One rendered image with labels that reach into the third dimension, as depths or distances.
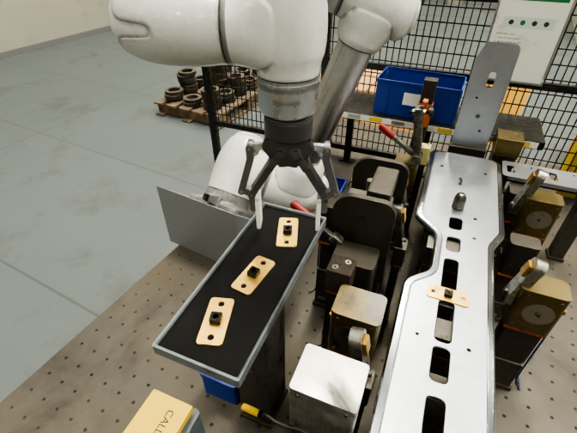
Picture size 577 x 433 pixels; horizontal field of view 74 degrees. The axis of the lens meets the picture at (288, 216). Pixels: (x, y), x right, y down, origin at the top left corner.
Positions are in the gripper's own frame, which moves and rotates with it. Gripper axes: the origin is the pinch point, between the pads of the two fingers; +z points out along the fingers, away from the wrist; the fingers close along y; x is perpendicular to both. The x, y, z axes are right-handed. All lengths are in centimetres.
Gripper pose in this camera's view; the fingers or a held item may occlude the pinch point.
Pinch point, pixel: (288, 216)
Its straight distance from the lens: 70.7
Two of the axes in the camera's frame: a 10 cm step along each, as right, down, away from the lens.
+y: 10.0, 0.4, -0.5
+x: 0.6, -6.2, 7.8
